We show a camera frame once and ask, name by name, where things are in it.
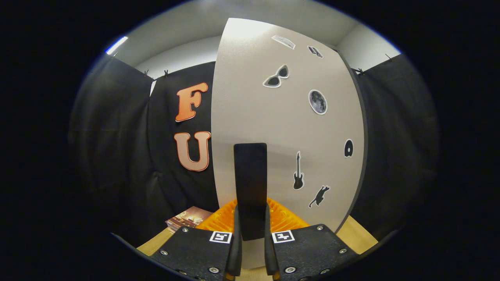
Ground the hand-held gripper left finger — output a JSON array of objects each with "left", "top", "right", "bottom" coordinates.
[{"left": 150, "top": 199, "right": 243, "bottom": 281}]

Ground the beige shoe cabinet door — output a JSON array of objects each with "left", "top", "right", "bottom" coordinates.
[{"left": 211, "top": 18, "right": 366, "bottom": 270}]

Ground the brown cover book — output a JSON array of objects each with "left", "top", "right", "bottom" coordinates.
[{"left": 165, "top": 206, "right": 213, "bottom": 234}]

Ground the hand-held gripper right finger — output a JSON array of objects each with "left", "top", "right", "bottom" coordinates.
[{"left": 264, "top": 198, "right": 358, "bottom": 281}]

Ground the black door handle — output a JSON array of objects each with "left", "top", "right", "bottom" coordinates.
[{"left": 234, "top": 143, "right": 268, "bottom": 241}]

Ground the narrow ceiling light strip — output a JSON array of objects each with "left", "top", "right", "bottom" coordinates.
[{"left": 105, "top": 36, "right": 129, "bottom": 55}]

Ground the black backdrop cloth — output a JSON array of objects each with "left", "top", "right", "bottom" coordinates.
[{"left": 68, "top": 53, "right": 442, "bottom": 250}]

